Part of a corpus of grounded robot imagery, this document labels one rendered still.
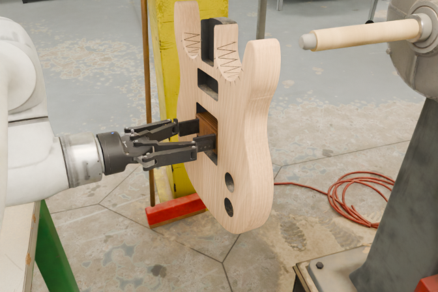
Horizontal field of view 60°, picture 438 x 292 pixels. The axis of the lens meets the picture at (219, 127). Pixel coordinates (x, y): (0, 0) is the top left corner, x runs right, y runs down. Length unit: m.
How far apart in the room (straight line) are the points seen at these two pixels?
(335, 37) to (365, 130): 2.10
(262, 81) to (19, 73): 0.34
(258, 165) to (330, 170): 1.69
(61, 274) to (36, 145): 0.49
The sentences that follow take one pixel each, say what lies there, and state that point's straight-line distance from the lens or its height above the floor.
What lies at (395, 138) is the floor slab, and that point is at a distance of 2.69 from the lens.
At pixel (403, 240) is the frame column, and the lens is 1.18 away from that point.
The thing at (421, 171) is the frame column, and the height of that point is 0.86.
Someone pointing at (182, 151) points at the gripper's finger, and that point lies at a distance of 0.66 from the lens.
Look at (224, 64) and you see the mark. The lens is 0.66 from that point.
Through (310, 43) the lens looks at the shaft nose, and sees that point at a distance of 0.60.
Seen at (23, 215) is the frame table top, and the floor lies 0.93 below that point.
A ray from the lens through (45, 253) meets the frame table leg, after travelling 1.00.
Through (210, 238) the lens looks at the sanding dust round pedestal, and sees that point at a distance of 1.88.
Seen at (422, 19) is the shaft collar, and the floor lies 1.27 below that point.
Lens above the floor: 1.48
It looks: 36 degrees down
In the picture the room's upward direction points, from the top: straight up
